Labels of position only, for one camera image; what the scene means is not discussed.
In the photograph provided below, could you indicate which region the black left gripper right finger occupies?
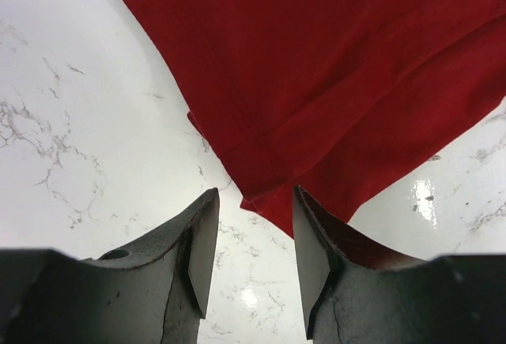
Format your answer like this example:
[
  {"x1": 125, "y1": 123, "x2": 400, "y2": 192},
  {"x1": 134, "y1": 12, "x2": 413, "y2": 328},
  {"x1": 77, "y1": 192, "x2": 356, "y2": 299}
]
[{"x1": 293, "y1": 187, "x2": 505, "y2": 343}]

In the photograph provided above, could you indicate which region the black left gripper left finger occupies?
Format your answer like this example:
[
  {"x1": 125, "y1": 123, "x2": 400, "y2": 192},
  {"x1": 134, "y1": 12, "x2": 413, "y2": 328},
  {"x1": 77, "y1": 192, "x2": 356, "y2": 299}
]
[{"x1": 1, "y1": 189, "x2": 220, "y2": 343}]

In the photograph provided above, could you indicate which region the dark red t shirt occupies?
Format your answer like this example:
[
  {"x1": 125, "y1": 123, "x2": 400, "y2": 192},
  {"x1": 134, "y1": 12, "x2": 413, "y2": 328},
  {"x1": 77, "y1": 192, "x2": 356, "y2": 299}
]
[{"x1": 123, "y1": 0, "x2": 505, "y2": 234}]

